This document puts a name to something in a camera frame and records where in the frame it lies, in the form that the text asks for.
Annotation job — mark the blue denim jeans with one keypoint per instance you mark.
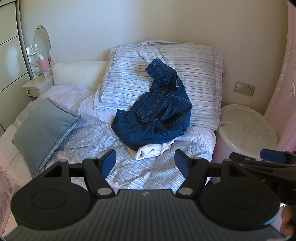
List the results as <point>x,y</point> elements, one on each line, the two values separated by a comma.
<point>157,115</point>

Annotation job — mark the round mirror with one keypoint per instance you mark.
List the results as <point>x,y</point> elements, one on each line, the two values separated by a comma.
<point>41,39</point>

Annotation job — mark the white nightstand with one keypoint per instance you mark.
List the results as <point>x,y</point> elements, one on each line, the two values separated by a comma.
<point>37,84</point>

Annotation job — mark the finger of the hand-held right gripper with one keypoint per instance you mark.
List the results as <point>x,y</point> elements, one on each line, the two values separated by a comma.
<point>270,155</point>
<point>245,162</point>

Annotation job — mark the person's right hand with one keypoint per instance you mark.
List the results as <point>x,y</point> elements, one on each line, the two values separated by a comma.
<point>286,217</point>

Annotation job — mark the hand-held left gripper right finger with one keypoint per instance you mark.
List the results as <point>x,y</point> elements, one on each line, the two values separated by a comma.
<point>181,162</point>

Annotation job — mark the grey pillow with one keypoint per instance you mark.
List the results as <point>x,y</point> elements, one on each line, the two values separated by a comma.
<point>41,132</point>

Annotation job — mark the beige wall socket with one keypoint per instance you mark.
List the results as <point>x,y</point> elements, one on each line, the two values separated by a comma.
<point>250,90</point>

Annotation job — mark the pink cloth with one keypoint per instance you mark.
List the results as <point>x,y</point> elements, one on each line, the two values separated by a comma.
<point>5,192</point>

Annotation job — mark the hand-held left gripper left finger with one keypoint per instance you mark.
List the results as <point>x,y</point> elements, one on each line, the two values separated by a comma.
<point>108,162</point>

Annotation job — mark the white round plastic bin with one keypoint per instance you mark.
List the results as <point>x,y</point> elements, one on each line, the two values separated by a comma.
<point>242,125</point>

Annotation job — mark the striped pillow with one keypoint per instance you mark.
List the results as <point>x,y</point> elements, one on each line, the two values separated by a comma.
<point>129,76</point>

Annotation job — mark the pink cup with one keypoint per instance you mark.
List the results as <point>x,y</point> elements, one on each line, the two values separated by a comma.
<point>44,64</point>

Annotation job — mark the white padded headboard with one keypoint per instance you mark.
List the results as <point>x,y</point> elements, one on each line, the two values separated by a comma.
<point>76,71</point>

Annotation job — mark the pink curtain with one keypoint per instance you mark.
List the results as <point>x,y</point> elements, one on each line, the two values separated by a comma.
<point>286,92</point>

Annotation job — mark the beige wall switch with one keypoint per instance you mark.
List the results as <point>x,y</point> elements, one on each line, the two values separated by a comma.
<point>240,87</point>

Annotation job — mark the white wardrobe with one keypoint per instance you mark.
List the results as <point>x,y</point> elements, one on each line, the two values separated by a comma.
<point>9,58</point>

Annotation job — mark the white garment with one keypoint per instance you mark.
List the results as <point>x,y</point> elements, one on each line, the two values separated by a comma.
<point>148,150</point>

